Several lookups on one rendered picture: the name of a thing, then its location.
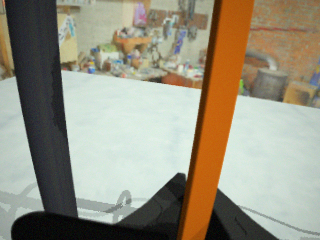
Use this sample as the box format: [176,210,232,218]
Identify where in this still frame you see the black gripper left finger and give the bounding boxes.
[11,173,187,240]

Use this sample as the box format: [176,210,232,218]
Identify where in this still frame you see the orange handle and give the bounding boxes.
[176,0,254,240]

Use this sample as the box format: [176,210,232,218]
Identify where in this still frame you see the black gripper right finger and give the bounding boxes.
[205,188,279,240]

